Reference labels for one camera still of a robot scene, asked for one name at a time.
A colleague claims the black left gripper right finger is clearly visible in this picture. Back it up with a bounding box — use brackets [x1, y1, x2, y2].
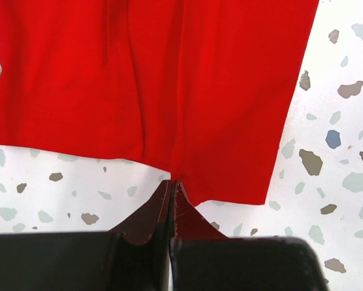
[170, 182, 327, 291]

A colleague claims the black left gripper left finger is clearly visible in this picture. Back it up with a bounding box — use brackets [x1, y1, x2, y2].
[0, 181, 172, 290]

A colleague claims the red t shirt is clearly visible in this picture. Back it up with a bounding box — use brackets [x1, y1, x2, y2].
[0, 1, 318, 205]

